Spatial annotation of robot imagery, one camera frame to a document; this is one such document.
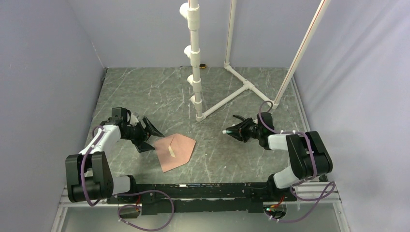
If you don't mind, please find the cream paper letter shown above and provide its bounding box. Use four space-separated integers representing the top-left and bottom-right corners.
168 146 176 158

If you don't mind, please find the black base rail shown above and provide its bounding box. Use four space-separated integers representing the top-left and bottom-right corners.
107 181 296 216

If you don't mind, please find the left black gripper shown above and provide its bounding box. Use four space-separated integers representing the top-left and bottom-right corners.
122 117 164 152

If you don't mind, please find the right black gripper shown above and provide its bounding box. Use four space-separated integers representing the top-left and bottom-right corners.
226 117 263 143

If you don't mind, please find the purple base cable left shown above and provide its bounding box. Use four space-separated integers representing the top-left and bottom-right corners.
117 190 175 232

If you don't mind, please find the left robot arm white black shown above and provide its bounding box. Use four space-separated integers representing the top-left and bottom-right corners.
65 107 164 206

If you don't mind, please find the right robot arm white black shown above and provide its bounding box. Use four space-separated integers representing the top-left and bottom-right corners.
222 112 333 201

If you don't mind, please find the white PVC pipe frame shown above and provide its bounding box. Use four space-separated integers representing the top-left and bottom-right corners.
179 0 330 122

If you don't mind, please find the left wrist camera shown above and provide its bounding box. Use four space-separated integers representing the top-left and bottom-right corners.
127 110 139 126

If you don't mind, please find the pink brown envelope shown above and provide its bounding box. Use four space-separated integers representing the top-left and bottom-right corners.
154 133 196 173

